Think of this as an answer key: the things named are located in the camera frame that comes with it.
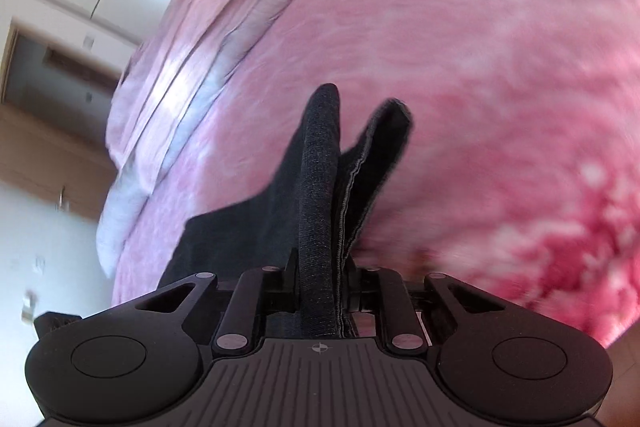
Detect dark blue jeans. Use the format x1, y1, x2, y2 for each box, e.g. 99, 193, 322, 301
160, 83, 413, 340

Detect pink floral bed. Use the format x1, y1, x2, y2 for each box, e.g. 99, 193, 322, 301
110, 0, 640, 350

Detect wooden door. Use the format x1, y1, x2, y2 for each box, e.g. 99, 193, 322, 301
0, 27, 121, 223

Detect pink pillows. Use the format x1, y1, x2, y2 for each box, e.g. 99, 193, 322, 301
105, 0, 281, 198

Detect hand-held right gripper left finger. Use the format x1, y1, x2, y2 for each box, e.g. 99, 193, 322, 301
100, 249, 302, 355

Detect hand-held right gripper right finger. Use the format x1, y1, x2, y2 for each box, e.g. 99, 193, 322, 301
345, 257, 541, 354

